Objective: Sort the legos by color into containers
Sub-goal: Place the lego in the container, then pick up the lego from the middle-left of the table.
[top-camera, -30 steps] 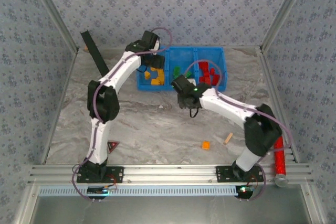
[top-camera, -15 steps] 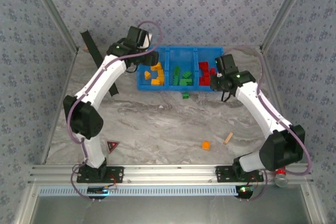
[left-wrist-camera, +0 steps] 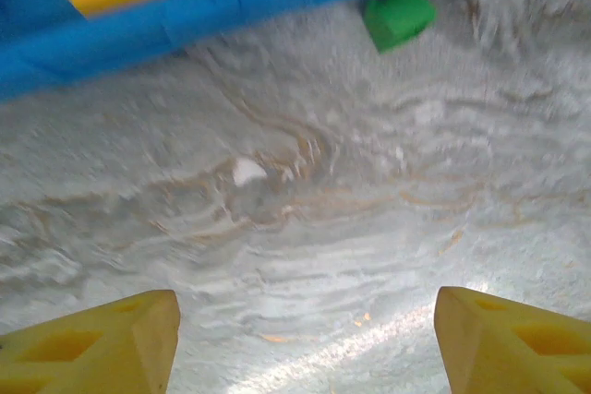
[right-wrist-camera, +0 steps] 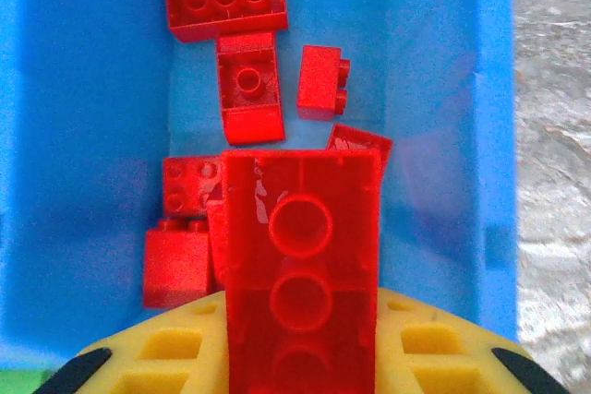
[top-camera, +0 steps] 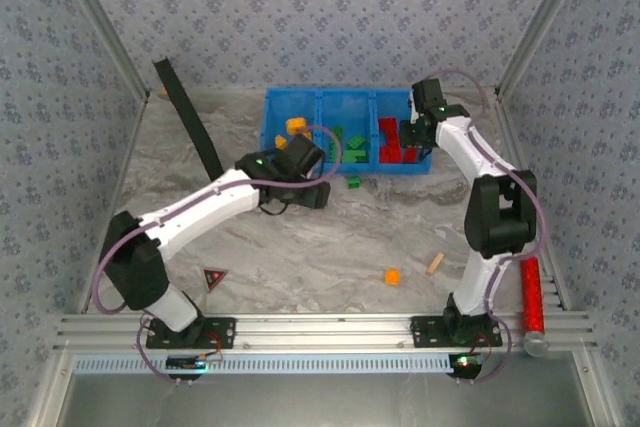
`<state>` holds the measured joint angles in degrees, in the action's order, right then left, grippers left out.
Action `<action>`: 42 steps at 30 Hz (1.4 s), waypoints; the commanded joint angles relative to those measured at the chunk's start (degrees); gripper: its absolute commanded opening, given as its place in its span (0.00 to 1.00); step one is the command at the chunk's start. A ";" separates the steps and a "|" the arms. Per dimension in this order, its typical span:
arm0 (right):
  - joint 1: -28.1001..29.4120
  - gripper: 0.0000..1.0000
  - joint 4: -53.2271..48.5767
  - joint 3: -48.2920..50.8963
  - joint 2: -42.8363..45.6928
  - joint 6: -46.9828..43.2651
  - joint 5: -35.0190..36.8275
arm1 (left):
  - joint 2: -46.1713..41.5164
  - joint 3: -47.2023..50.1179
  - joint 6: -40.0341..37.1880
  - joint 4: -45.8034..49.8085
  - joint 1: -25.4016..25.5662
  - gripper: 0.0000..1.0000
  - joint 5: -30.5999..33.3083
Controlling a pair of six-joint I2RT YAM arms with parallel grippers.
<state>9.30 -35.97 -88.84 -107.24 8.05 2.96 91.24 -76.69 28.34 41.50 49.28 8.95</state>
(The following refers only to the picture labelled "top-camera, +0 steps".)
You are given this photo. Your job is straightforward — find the blue three-compartment plastic bin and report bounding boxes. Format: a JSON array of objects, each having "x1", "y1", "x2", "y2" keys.
[{"x1": 262, "y1": 86, "x2": 434, "y2": 176}]

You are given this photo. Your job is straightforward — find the light blue slotted cable duct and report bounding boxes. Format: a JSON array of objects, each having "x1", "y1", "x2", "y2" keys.
[{"x1": 74, "y1": 354, "x2": 456, "y2": 374}]

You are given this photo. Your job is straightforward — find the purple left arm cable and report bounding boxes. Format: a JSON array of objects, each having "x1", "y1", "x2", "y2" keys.
[{"x1": 94, "y1": 125, "x2": 344, "y2": 388}]

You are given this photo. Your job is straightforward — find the aluminium frame post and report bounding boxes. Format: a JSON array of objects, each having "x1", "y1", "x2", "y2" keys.
[
  {"x1": 52, "y1": 0, "x2": 151, "y2": 101},
  {"x1": 494, "y1": 0, "x2": 596, "y2": 101}
]

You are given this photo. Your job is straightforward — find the red triangle warning sign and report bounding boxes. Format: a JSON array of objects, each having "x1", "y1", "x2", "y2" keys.
[{"x1": 202, "y1": 266, "x2": 229, "y2": 293}]

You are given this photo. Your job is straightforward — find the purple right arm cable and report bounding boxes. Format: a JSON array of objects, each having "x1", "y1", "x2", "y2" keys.
[{"x1": 427, "y1": 68, "x2": 547, "y2": 386}]

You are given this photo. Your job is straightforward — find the long aluminium base rail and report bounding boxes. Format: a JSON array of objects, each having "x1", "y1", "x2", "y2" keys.
[{"x1": 54, "y1": 313, "x2": 599, "y2": 353}]

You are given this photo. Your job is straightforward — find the aluminium lower frame bar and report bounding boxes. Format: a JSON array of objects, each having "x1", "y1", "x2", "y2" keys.
[
  {"x1": 572, "y1": 350, "x2": 621, "y2": 427},
  {"x1": 27, "y1": 350, "x2": 76, "y2": 427}
]

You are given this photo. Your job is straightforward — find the grey metal panel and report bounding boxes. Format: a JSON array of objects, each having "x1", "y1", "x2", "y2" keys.
[{"x1": 64, "y1": 371, "x2": 596, "y2": 427}]

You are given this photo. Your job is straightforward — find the red glitter tube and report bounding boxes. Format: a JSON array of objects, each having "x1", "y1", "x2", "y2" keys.
[{"x1": 519, "y1": 255, "x2": 550, "y2": 358}]

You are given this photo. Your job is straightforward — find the aluminium side rail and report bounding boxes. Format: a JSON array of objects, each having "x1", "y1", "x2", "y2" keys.
[
  {"x1": 492, "y1": 94, "x2": 566, "y2": 308},
  {"x1": 79, "y1": 94, "x2": 151, "y2": 316}
]

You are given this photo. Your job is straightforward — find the small green circuit board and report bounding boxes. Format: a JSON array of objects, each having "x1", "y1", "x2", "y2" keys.
[
  {"x1": 166, "y1": 355, "x2": 209, "y2": 369},
  {"x1": 449, "y1": 354, "x2": 486, "y2": 373}
]

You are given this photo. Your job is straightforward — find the black flat strip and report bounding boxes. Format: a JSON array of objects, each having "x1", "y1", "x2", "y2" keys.
[{"x1": 152, "y1": 57, "x2": 225, "y2": 181}]

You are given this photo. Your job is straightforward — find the thin red black wire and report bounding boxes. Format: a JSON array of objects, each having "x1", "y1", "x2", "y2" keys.
[
  {"x1": 199, "y1": 330, "x2": 225, "y2": 364},
  {"x1": 474, "y1": 332, "x2": 496, "y2": 364}
]

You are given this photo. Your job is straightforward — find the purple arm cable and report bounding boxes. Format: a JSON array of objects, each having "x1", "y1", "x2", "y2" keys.
[
  {"x1": 94, "y1": 125, "x2": 344, "y2": 388},
  {"x1": 427, "y1": 68, "x2": 547, "y2": 386}
]

